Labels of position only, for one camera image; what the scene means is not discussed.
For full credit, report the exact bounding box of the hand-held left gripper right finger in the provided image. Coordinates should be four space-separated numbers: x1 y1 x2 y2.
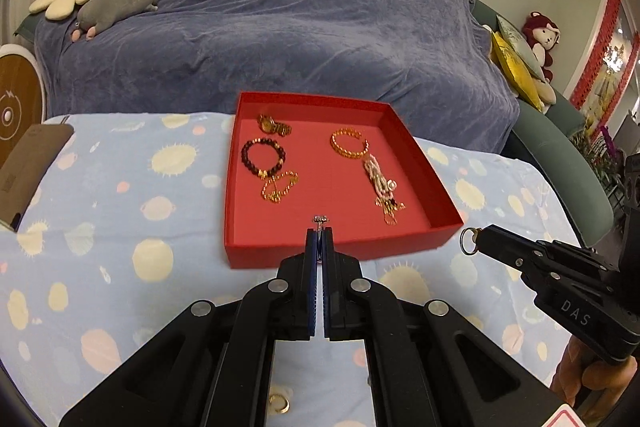
321 228 576 427

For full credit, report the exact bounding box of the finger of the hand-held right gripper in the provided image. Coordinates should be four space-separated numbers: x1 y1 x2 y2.
474 224 552 259
476 242 552 289

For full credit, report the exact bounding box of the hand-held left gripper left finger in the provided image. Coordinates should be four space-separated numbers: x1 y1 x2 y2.
59 228 320 427

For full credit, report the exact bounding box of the dark metal ring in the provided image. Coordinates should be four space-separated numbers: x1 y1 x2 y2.
459 227 482 256

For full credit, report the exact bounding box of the red cardboard box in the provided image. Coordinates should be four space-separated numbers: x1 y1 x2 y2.
223 91 465 271

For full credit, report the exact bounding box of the thin gold chain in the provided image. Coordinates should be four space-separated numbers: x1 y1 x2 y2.
259 170 300 203

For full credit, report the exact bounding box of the pearl bracelet with gold charms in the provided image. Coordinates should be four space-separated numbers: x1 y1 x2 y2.
362 153 407 227

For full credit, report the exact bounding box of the gold braided bangle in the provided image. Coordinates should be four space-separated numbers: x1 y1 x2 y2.
329 126 370 160

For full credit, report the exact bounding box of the dark bead bracelet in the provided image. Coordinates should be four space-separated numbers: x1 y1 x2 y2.
241 136 288 178

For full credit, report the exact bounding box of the gold wrist watch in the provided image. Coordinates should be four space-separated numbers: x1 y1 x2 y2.
257 114 294 137

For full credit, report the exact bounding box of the person's right hand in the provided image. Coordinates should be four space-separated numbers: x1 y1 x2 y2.
551 336 640 424

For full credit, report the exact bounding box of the green sofa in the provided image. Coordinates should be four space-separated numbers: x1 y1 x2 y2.
469 0 616 249

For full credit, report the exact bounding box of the potted plant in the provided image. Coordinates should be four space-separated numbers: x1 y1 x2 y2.
569 126 627 204

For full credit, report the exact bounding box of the cream cushion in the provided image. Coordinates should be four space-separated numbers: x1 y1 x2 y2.
529 79 559 108

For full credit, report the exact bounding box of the yellow pillow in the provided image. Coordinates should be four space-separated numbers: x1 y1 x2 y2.
489 29 544 110

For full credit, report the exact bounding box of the blue printed tablecloth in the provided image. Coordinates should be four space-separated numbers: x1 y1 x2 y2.
0 111 601 427

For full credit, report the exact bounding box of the pale grey pillow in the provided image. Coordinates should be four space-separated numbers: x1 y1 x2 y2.
494 14 544 78

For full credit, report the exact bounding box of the red monkey plush toy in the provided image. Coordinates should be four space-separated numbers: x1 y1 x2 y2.
522 10 561 83

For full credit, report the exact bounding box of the red framed mirror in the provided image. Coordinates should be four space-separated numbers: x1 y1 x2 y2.
569 0 640 118

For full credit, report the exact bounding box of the blue sofa blanket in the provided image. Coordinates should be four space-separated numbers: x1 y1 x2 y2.
32 0 521 156

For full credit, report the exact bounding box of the grey plush toy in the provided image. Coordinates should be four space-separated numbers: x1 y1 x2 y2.
69 0 164 43

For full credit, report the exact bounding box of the white appliance with wooden disc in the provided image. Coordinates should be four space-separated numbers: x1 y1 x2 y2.
0 42 49 164

